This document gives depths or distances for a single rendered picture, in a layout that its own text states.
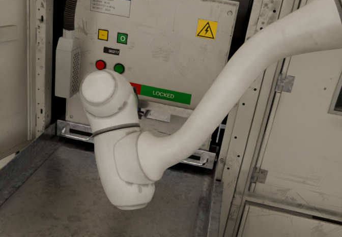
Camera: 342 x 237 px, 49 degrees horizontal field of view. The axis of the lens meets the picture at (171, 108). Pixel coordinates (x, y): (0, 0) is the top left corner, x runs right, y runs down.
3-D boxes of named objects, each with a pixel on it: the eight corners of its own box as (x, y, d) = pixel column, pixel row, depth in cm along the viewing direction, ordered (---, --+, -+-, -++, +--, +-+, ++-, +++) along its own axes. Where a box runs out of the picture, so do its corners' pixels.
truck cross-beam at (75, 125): (212, 169, 121) (216, 153, 119) (56, 135, 127) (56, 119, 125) (213, 161, 126) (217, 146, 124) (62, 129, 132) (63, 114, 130)
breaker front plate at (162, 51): (206, 155, 120) (237, 4, 102) (64, 125, 125) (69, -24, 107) (206, 153, 121) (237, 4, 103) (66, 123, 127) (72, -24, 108)
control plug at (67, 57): (69, 99, 110) (72, 41, 103) (54, 96, 111) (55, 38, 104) (80, 91, 117) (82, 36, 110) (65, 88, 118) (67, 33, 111)
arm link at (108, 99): (89, 85, 88) (100, 139, 86) (65, 68, 72) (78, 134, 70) (133, 73, 87) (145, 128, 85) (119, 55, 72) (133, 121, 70)
